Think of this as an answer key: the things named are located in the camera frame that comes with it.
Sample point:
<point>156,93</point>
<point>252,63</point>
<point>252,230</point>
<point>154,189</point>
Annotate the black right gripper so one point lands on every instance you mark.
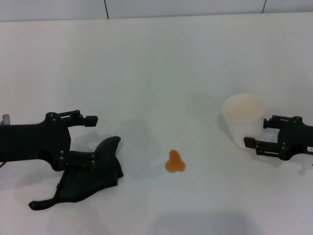
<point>298,137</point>

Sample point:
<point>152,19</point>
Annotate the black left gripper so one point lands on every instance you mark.
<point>29,142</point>

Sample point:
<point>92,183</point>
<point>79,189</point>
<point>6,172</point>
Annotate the white paper cup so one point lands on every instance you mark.
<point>244,122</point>

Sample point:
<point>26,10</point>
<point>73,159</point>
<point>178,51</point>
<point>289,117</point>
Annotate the dark blue rag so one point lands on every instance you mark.
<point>97,176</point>

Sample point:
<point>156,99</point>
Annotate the brown liquid stain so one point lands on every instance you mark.
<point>174,164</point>

